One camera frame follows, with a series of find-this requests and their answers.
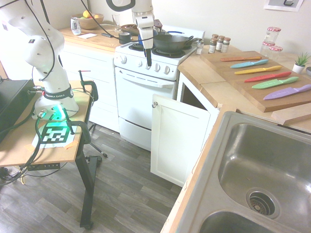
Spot white corner cabinet frame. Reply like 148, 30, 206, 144
176, 71, 221, 170

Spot small potted plant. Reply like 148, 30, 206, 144
292, 52, 311, 74

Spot paper sheet on wall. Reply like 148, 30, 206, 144
263, 0, 305, 12

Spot stainless steel sink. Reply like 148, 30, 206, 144
174, 111, 311, 233

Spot wooden fruit bowl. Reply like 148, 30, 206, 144
71, 13, 104, 30

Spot white stove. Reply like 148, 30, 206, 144
113, 24, 206, 152

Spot white refrigerator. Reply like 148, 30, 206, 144
0, 14, 35, 81

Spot small wooden board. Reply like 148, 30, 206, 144
271, 106, 311, 126

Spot black tripod leg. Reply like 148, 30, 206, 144
87, 123, 108, 159

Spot black control box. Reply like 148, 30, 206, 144
0, 79, 36, 144

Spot black screw clamp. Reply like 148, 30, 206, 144
78, 69, 99, 101
62, 108, 92, 144

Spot wooden table black legs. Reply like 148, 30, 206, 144
0, 80, 103, 229

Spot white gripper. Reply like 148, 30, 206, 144
135, 15, 156, 67

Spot black wok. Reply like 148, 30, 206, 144
153, 35, 203, 52

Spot large wooden cutting board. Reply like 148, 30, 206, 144
199, 50, 311, 113

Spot white cabinet door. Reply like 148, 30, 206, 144
150, 94, 211, 187

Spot robot base cables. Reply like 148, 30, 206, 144
19, 108, 57, 185

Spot white plastic package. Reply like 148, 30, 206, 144
70, 17, 82, 37

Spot green knife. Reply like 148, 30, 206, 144
251, 76, 300, 90

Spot black tape roll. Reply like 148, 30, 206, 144
119, 32, 132, 45

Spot blue knife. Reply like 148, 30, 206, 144
230, 59, 269, 69

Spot purple knife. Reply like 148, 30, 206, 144
263, 84, 311, 101

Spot white drawer cabinet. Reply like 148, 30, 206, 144
58, 41, 120, 133

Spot orange knife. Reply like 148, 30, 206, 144
220, 56, 262, 62

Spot clear drinking glass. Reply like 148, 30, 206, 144
111, 14, 121, 33

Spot yellow knife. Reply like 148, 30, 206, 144
234, 65, 282, 75

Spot printed marker paper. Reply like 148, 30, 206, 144
31, 122, 81, 150

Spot red knife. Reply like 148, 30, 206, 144
244, 71, 292, 83

